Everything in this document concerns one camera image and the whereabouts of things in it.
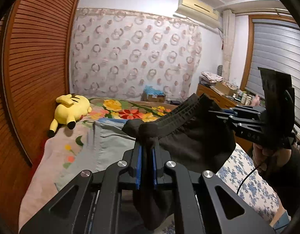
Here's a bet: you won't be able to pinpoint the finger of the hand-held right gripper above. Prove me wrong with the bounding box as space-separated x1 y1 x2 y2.
208 105 266 117
227 116 265 131

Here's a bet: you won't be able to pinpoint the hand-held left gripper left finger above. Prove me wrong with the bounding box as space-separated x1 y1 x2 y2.
20 146 143 234

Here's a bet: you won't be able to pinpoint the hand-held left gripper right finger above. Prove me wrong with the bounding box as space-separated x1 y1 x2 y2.
152 148 274 234

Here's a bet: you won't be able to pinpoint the black pants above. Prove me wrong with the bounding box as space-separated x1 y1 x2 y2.
122 93 237 231

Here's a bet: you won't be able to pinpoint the person's right forearm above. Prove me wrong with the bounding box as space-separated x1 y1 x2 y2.
260 149 300 209

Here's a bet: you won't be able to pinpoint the folded grey pants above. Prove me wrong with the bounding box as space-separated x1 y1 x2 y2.
55 121 141 192

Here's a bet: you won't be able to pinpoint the person's right hand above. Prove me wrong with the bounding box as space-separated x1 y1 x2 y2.
252 143 293 173

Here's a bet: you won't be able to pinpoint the open cardboard box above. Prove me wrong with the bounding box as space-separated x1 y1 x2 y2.
214 81 238 95

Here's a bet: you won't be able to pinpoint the wooden dresser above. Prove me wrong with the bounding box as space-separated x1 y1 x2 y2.
196 83 262 152

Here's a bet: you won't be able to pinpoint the patterned paper stack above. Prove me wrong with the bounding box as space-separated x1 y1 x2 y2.
201 71 224 86

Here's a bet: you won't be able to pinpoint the colourful flower print blanket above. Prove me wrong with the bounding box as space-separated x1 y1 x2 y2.
18 97 184 230

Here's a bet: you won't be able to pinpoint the window with grey blind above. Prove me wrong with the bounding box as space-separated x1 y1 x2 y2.
240 15 300 132

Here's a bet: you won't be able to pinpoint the white lace curtain strip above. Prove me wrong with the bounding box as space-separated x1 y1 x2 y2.
223 9 236 77

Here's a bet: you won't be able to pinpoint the cardboard box with blue contents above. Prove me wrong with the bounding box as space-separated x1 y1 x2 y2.
143 85 166 103

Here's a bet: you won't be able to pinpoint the blue floral white sheet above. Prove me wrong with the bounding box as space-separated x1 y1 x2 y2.
217 149 280 222

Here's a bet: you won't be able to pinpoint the yellow plush toy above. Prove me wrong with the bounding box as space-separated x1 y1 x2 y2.
48 94 92 137

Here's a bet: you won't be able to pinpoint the person's leg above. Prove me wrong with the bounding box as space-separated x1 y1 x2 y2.
272 210 292 232

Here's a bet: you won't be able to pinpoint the wooden slatted wardrobe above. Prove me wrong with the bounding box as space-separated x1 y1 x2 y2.
0 0 86 225

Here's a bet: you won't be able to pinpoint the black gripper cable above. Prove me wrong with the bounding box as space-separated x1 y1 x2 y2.
236 157 268 195

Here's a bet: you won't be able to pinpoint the wall air conditioner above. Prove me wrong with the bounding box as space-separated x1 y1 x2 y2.
174 0 221 29

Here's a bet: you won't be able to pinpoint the ring patterned curtain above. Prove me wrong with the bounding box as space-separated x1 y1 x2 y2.
70 7 202 101

